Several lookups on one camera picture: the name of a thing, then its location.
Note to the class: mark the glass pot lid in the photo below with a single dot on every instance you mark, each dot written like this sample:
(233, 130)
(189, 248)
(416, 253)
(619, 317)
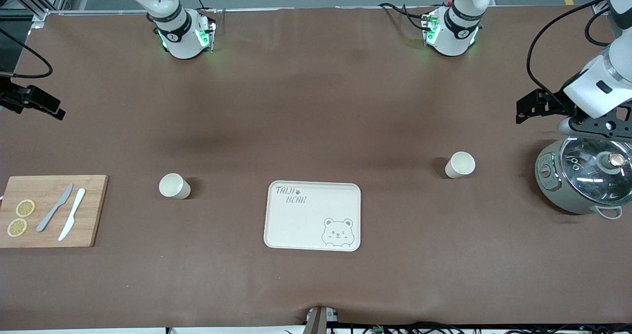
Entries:
(587, 171)

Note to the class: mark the aluminium frame profile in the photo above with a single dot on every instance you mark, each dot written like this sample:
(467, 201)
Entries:
(39, 14)

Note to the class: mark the white IKEA cup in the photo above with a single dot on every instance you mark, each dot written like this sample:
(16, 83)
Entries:
(173, 186)
(459, 166)

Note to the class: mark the yellow lemon slice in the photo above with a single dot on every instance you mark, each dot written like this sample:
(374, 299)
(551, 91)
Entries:
(17, 228)
(25, 208)

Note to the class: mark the brown table cover mat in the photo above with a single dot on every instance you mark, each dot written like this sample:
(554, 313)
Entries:
(316, 102)

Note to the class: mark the white plastic knife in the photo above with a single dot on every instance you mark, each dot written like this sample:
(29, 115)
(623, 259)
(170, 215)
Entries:
(74, 210)

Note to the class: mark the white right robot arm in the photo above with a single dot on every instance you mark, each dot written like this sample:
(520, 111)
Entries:
(182, 42)

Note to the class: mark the wooden cutting board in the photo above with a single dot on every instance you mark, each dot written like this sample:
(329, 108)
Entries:
(94, 215)

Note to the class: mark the cream bear print tray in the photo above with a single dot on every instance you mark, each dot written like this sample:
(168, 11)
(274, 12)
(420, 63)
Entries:
(306, 225)

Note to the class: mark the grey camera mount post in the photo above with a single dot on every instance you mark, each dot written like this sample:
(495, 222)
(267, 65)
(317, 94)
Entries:
(318, 321)

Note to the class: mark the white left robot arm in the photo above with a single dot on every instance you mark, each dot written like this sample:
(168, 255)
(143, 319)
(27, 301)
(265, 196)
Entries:
(452, 40)

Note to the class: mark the grey-green electric cooker pot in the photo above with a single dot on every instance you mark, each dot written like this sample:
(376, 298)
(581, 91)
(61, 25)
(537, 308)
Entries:
(550, 186)

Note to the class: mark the grey plastic knife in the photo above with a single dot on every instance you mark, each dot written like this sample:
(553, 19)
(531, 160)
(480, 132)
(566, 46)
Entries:
(54, 210)

